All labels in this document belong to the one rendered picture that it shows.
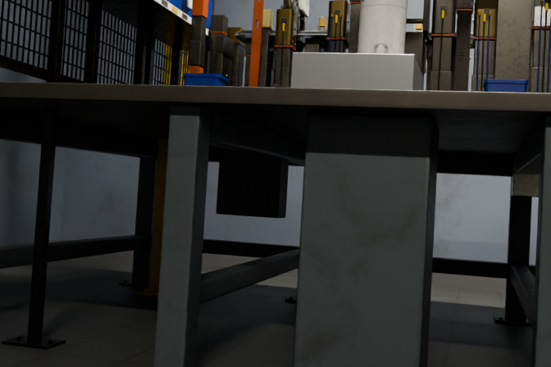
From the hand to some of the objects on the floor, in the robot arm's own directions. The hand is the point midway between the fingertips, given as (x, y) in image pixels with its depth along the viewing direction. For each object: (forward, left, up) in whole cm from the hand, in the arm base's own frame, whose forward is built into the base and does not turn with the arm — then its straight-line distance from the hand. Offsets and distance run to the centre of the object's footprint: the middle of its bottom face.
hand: (298, 29), depth 256 cm
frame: (-9, -37, -103) cm, 110 cm away
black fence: (-21, +58, -104) cm, 121 cm away
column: (-61, -30, -104) cm, 124 cm away
